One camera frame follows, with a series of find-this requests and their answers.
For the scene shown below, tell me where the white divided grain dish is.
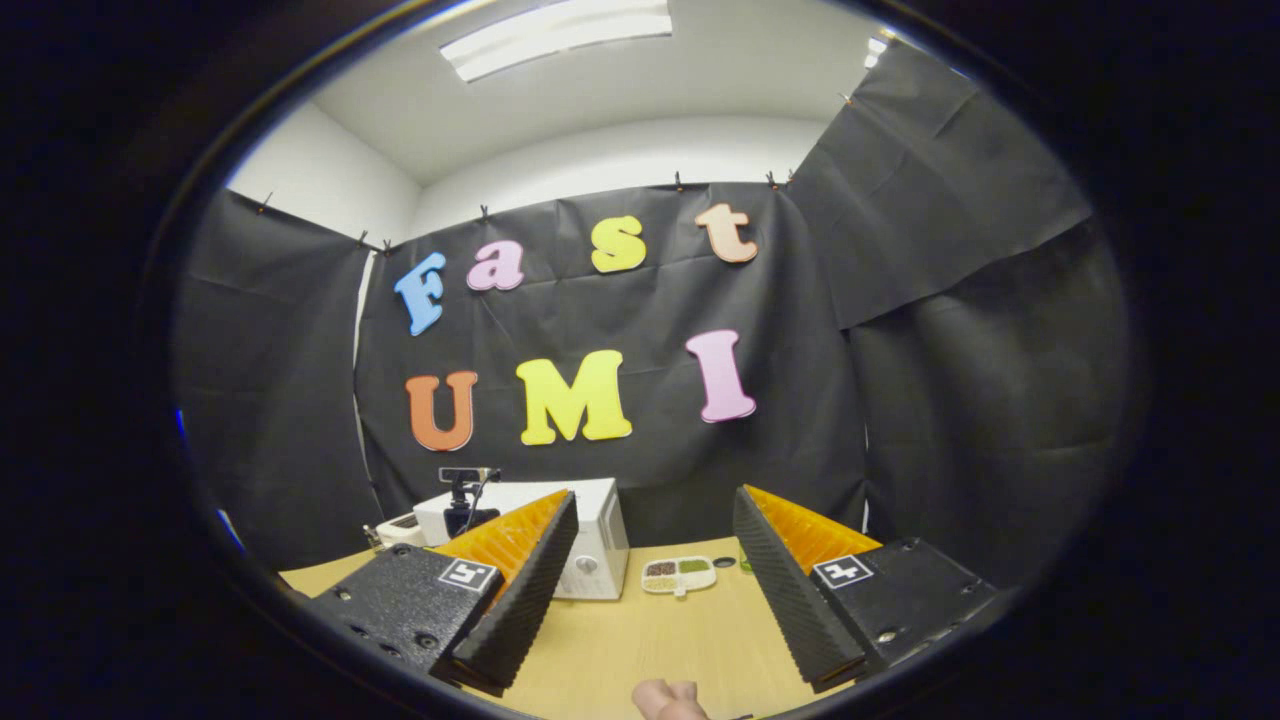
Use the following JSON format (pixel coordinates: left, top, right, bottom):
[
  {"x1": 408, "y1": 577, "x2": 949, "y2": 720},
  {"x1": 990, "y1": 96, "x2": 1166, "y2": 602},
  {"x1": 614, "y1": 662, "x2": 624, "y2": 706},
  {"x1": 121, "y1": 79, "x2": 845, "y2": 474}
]
[{"x1": 641, "y1": 556, "x2": 718, "y2": 599}]

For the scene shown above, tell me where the white toaster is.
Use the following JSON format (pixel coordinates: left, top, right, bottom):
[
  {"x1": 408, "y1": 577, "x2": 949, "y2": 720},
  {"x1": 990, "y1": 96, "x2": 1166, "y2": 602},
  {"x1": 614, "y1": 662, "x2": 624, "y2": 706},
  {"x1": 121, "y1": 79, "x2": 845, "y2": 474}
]
[{"x1": 375, "y1": 512, "x2": 426, "y2": 549}]

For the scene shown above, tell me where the row of black cloth clips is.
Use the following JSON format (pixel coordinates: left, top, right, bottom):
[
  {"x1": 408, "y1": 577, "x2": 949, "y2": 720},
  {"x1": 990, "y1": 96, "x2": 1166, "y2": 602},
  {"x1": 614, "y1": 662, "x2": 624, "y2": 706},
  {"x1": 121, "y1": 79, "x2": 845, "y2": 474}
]
[{"x1": 255, "y1": 95, "x2": 856, "y2": 256}]

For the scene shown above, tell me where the white microwave oven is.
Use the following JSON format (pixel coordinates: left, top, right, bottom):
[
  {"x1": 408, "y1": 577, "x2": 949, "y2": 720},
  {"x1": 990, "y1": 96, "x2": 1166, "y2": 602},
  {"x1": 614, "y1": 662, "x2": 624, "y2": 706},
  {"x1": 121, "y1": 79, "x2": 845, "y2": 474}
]
[{"x1": 413, "y1": 478, "x2": 631, "y2": 601}]

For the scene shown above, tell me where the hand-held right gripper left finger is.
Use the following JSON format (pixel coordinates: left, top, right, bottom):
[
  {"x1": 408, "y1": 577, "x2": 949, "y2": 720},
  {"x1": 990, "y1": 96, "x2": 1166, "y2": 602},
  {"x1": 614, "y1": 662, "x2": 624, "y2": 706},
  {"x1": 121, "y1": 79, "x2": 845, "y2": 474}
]
[{"x1": 300, "y1": 489, "x2": 581, "y2": 698}]

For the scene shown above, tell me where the long ceiling light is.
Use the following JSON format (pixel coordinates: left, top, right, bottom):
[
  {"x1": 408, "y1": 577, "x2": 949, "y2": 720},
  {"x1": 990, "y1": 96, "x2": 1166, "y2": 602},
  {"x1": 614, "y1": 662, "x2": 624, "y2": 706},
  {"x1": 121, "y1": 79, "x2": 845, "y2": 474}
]
[{"x1": 440, "y1": 0, "x2": 673, "y2": 83}]

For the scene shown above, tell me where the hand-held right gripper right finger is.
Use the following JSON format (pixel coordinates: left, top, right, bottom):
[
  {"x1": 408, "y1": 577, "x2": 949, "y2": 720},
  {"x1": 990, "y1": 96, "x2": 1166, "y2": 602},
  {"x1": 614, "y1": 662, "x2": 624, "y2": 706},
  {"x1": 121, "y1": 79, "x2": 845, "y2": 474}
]
[{"x1": 732, "y1": 485, "x2": 1001, "y2": 693}]

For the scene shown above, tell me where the black backdrop cloth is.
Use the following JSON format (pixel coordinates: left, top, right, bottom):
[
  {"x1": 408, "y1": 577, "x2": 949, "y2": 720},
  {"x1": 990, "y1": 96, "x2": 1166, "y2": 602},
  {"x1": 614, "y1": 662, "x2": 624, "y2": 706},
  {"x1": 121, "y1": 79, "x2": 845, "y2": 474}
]
[{"x1": 170, "y1": 40, "x2": 1136, "y2": 591}]

